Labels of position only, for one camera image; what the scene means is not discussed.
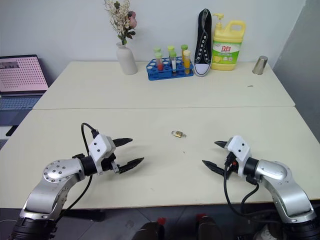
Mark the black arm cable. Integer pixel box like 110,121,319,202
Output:
61,122,100,217
223,159,278,221

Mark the silver metal cup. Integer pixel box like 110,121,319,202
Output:
251,55,269,75

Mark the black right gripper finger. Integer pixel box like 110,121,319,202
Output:
214,140,230,151
201,159,226,176

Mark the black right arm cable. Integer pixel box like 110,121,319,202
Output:
223,159,278,221

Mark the green-capped tube red liquid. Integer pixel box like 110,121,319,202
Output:
154,52,165,72

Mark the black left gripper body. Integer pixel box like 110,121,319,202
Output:
102,152,122,175

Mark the white ceramic vase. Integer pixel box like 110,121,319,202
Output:
115,41,139,76

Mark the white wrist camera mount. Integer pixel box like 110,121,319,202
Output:
88,134,116,176
226,135,252,178

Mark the yellow dish soap bottle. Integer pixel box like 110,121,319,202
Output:
210,12,247,72

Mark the white rounded object under table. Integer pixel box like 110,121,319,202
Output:
253,221,285,240

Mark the flat black slab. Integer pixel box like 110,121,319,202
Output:
5,124,19,137

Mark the yellow-capped tube orange liquid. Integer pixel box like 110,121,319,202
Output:
182,49,192,75

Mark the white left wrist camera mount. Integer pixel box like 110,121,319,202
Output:
88,134,116,176

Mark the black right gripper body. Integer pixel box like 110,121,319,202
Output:
223,149,240,180

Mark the dark rounded shape red tip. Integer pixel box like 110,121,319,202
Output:
195,213,224,240
138,216,168,240

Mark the black canvas sneaker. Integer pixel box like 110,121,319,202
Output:
193,8,214,78

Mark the blue test tube rack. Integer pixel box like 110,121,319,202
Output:
145,56,195,82

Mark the open laptop pink screen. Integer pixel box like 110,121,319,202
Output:
0,54,50,127

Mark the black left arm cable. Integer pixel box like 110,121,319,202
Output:
61,122,100,217

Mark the green-capped tube yellow liquid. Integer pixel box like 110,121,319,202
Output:
180,44,189,62

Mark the dried flower bouquet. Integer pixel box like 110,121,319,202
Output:
103,0,138,47

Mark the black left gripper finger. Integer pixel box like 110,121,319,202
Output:
118,157,146,175
112,137,134,149

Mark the green-capped tube white label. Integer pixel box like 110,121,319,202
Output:
168,50,178,77

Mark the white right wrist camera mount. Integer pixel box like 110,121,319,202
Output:
226,135,252,178

